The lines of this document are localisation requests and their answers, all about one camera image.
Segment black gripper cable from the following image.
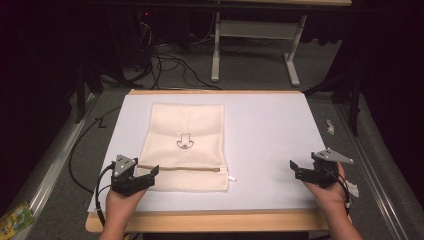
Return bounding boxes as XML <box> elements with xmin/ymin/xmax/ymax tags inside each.
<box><xmin>95</xmin><ymin>162</ymin><xmax>116</xmax><ymax>228</ymax></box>
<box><xmin>328</xmin><ymin>168</ymin><xmax>352</xmax><ymax>216</ymax></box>

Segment long black floor cable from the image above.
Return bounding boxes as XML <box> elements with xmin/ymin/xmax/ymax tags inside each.
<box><xmin>68</xmin><ymin>105</ymin><xmax>122</xmax><ymax>195</ymax></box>

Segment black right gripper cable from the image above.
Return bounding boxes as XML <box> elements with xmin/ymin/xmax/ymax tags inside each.
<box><xmin>328</xmin><ymin>168</ymin><xmax>352</xmax><ymax>216</ymax></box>

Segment cream zippered cloth bag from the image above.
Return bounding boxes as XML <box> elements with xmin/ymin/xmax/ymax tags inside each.
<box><xmin>135</xmin><ymin>102</ymin><xmax>238</xmax><ymax>193</ymax></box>

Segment black stand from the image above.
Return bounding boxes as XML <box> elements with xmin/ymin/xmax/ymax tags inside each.
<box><xmin>73</xmin><ymin>49</ymin><xmax>134</xmax><ymax>125</ymax></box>
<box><xmin>302</xmin><ymin>69</ymin><xmax>366</xmax><ymax>138</ymax></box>

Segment white table mat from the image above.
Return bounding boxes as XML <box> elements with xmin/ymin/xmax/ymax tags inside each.
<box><xmin>87</xmin><ymin>92</ymin><xmax>328</xmax><ymax>213</ymax></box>

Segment metal floor rail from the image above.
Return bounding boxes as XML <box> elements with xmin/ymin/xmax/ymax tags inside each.
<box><xmin>9</xmin><ymin>92</ymin><xmax>98</xmax><ymax>240</ymax></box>
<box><xmin>333</xmin><ymin>102</ymin><xmax>413</xmax><ymax>240</ymax></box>

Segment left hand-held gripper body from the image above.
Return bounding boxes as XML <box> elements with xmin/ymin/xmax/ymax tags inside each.
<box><xmin>110</xmin><ymin>154</ymin><xmax>142</xmax><ymax>197</ymax></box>

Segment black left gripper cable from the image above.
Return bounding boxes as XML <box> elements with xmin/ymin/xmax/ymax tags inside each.
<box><xmin>95</xmin><ymin>162</ymin><xmax>116</xmax><ymax>228</ymax></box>

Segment green yellow packet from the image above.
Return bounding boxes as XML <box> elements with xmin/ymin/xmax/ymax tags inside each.
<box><xmin>0</xmin><ymin>200</ymin><xmax>36</xmax><ymax>240</ymax></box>

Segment white desk frame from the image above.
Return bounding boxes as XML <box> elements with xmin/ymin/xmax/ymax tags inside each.
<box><xmin>210</xmin><ymin>0</ymin><xmax>353</xmax><ymax>88</ymax></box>

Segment crumpled white paper scrap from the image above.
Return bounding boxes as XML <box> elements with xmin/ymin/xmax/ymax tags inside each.
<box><xmin>345</xmin><ymin>179</ymin><xmax>361</xmax><ymax>198</ymax></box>

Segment tangled black floor cables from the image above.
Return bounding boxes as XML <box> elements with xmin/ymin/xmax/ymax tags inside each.
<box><xmin>131</xmin><ymin>19</ymin><xmax>224</xmax><ymax>91</ymax></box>

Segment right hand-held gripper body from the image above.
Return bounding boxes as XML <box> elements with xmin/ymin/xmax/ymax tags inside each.
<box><xmin>310</xmin><ymin>147</ymin><xmax>355</xmax><ymax>188</ymax></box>

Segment person's right hand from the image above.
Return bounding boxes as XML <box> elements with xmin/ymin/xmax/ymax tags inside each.
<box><xmin>302</xmin><ymin>161</ymin><xmax>350</xmax><ymax>212</ymax></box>

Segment person's left hand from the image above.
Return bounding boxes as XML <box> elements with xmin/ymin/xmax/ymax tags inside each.
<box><xmin>105</xmin><ymin>187</ymin><xmax>148</xmax><ymax>221</ymax></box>

